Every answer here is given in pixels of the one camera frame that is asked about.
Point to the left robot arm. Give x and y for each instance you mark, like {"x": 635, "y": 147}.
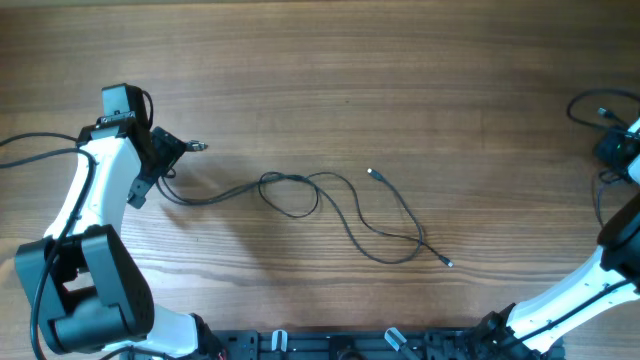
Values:
{"x": 86, "y": 292}

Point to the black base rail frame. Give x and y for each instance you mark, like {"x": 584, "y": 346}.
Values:
{"x": 433, "y": 344}

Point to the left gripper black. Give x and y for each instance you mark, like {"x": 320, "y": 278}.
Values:
{"x": 169, "y": 149}

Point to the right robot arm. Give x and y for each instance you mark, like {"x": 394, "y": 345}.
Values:
{"x": 610, "y": 277}

